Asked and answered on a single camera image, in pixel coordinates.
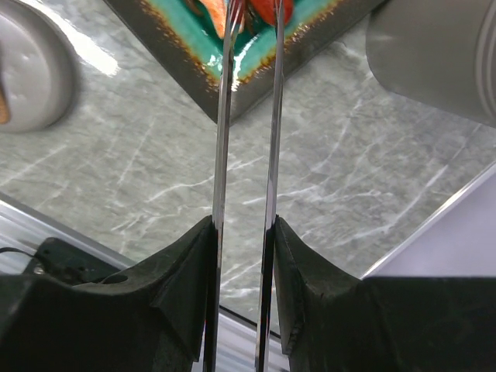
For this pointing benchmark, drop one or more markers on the salmon nigiri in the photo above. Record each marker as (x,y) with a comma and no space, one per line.
(217,10)

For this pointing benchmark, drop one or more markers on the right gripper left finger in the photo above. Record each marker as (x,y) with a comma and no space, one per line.
(148,317)

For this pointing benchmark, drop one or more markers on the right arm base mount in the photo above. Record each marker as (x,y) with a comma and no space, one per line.
(64,262)

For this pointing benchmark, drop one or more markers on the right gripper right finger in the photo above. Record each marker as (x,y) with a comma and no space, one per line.
(333,321)

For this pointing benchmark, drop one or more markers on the grey cup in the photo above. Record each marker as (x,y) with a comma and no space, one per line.
(441,53)

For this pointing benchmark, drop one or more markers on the square teal black plate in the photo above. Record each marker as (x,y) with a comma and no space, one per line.
(185,43)

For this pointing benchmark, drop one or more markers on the red sausage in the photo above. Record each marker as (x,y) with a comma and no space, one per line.
(265,10)

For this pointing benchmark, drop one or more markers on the metal tongs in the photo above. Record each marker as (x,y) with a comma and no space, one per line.
(235,9)

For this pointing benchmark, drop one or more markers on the aluminium rail frame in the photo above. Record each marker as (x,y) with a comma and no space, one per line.
(457,241)

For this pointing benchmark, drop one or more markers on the grey lid with strap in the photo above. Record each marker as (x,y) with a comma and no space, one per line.
(40,76)

